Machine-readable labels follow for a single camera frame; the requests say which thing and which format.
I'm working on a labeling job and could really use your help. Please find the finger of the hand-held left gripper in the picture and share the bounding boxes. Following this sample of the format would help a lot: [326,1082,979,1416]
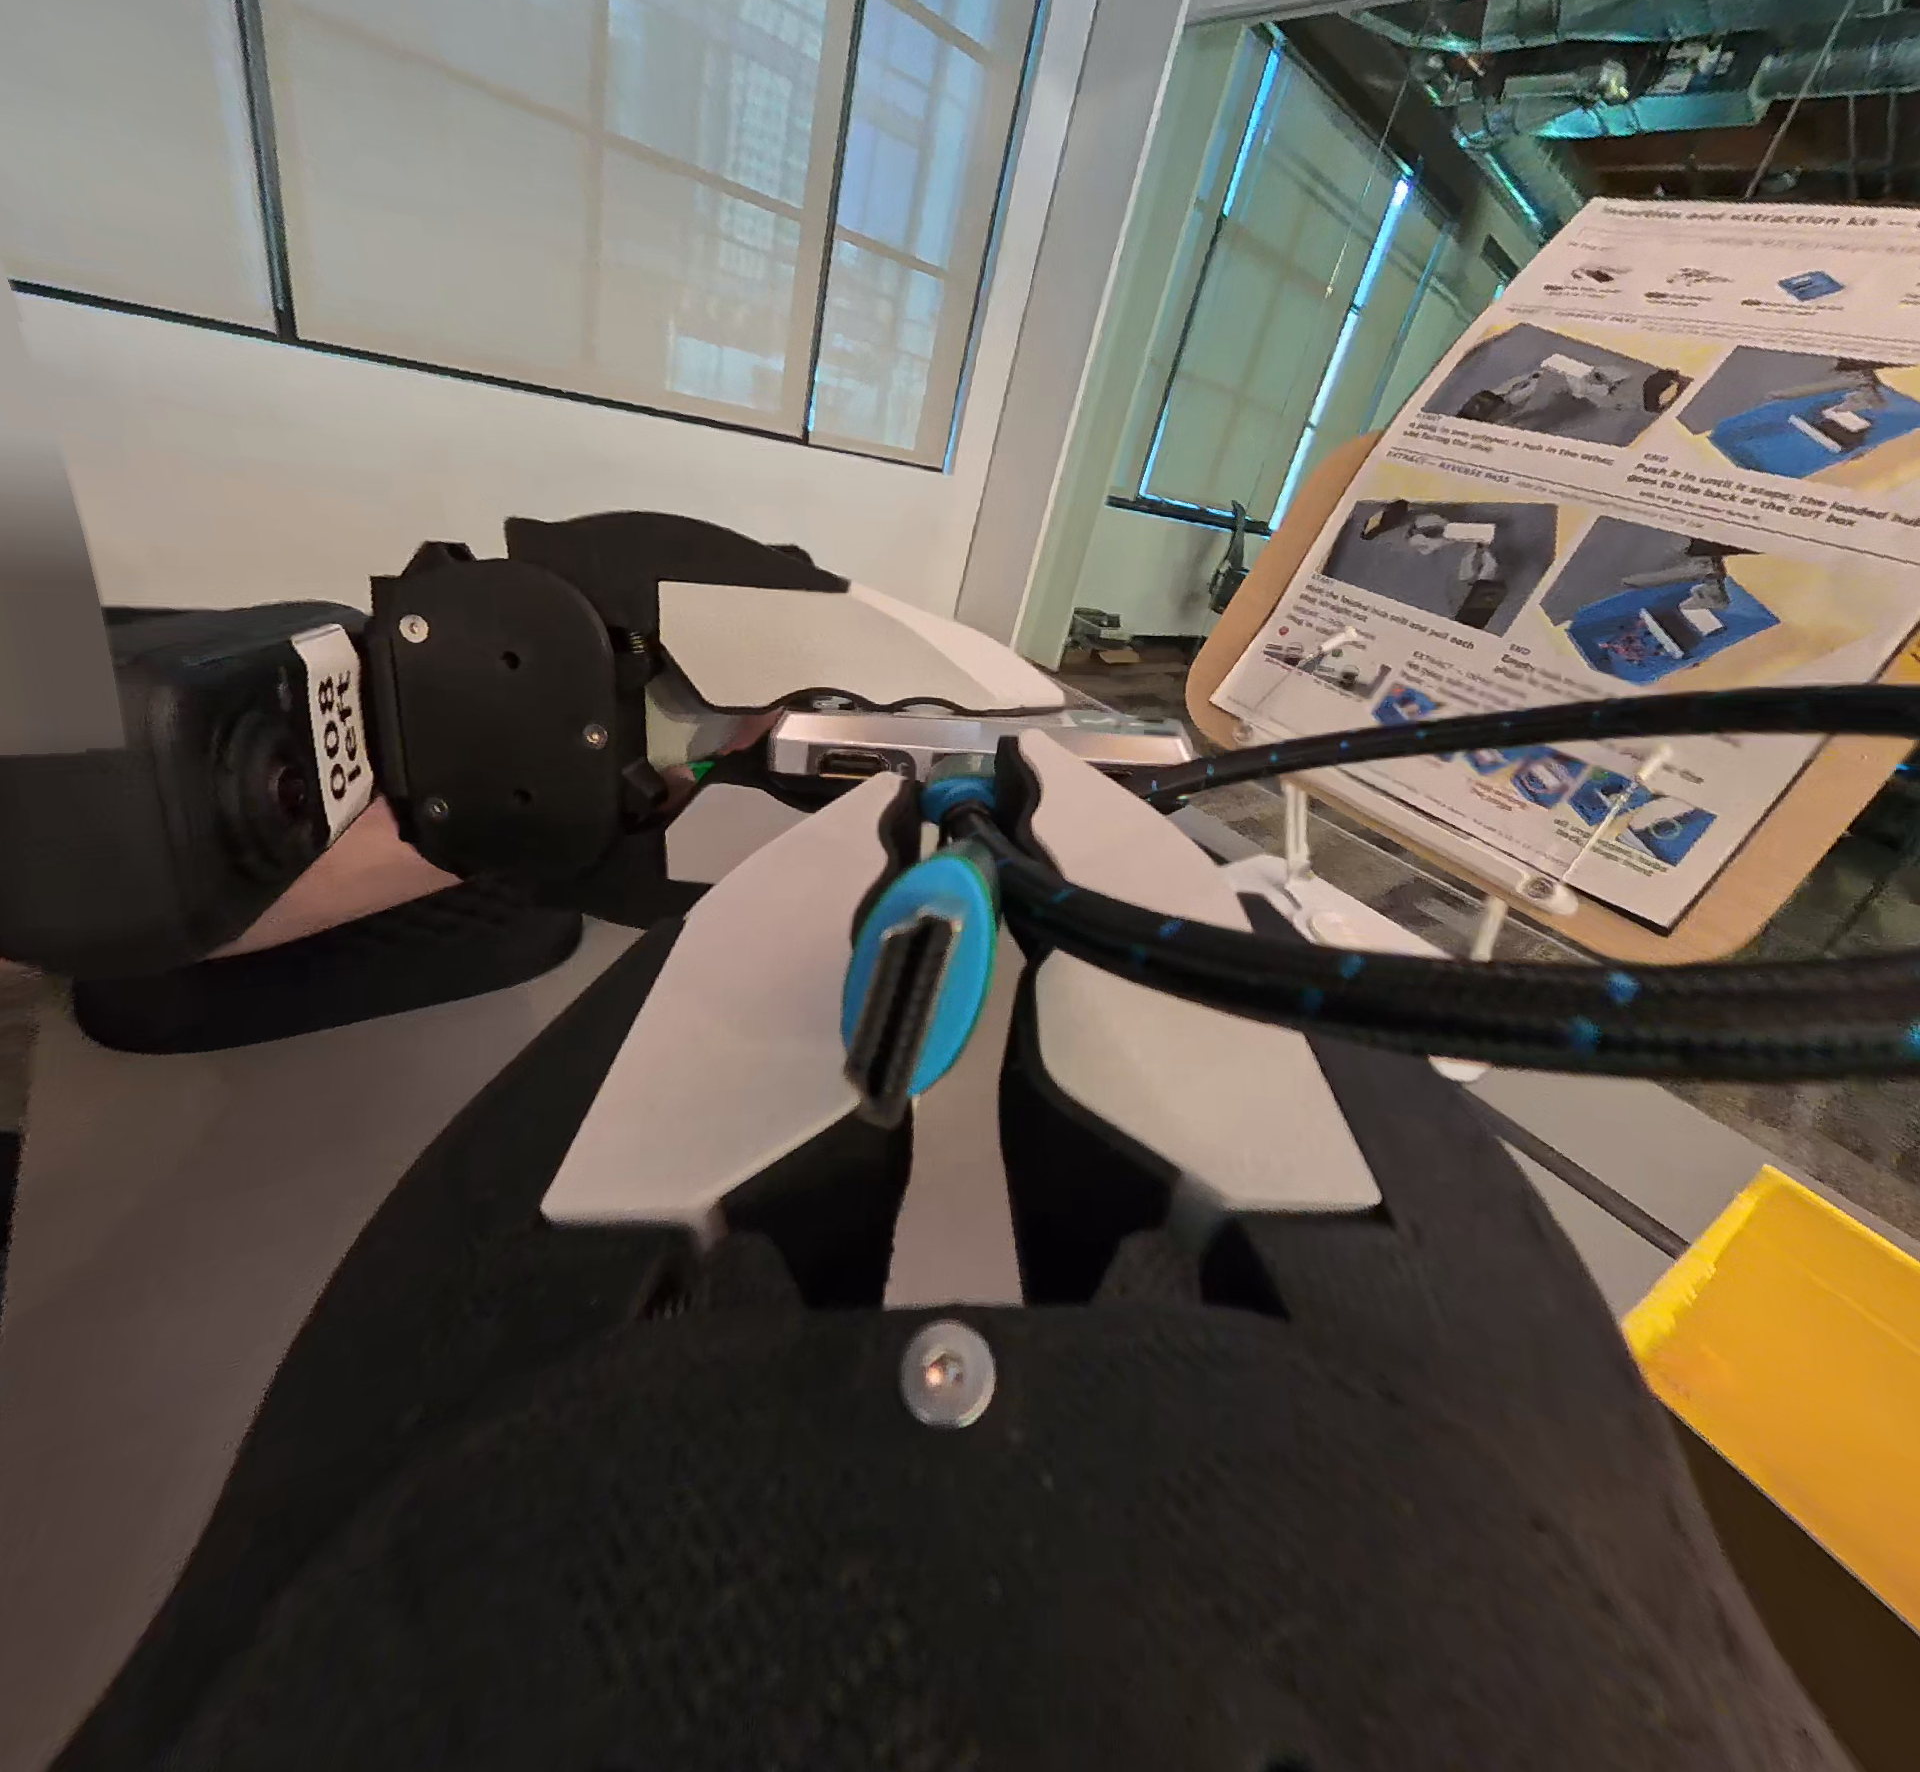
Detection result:
[649,580,1076,726]

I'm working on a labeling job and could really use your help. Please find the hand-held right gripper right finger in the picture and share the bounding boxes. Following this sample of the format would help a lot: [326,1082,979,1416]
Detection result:
[1005,733,1387,1230]

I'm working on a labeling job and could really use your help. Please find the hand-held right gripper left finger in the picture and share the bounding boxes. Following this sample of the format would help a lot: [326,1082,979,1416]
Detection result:
[540,768,916,1234]

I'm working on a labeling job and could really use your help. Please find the silver port hub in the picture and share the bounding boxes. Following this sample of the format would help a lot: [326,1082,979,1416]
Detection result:
[765,699,1195,790]

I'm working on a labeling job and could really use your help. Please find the braided hdmi cable green plugs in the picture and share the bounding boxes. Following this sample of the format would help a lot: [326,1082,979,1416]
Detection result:
[834,684,1920,1130]

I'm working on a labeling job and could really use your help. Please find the yellow plastic bin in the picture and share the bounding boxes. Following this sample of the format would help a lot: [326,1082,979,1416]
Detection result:
[1619,1165,1920,1630]

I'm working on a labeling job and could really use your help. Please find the white stand base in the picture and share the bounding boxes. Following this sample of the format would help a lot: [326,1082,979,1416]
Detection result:
[1216,843,1501,1091]

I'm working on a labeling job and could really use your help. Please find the instruction sheet on stand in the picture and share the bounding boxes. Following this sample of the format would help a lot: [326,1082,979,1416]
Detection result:
[1180,430,1920,975]

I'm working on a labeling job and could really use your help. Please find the printed instruction sheet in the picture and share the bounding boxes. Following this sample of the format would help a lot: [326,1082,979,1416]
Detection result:
[1210,198,1920,935]

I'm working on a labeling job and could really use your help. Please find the silver ventilation duct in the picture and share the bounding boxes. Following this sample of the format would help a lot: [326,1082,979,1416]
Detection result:
[1411,0,1920,230]

